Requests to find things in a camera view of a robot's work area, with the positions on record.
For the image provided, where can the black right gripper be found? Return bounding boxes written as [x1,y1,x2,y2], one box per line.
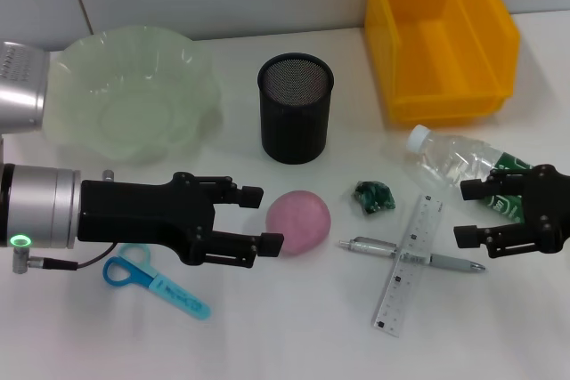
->
[452,164,570,260]

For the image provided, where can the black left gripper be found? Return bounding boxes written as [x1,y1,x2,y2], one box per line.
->
[77,170,286,270]

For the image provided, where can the pink peach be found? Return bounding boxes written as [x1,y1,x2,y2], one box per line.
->
[265,190,333,259]

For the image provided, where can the clear plastic water bottle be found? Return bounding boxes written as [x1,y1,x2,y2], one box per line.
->
[405,125,535,223]

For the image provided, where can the small green toy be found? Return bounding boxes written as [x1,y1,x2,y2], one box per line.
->
[348,179,396,217]

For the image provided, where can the transparent plastic ruler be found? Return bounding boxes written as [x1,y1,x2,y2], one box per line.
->
[371,194,445,337]

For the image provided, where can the blue capped scissors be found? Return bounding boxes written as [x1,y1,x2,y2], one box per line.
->
[102,244,211,322]

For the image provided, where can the black mesh pen holder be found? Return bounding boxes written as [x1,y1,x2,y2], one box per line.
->
[256,53,335,166]

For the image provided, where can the grey ballpoint pen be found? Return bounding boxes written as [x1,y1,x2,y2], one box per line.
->
[338,236,486,274]

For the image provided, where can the pale green glass fruit plate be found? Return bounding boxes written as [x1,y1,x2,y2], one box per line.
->
[43,27,224,166]

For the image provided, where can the yellow plastic bin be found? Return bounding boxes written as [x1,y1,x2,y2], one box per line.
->
[364,0,521,125]

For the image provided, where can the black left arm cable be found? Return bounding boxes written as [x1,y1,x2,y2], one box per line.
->
[11,244,122,275]

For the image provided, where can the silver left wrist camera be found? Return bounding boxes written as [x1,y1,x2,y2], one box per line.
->
[0,40,51,137]

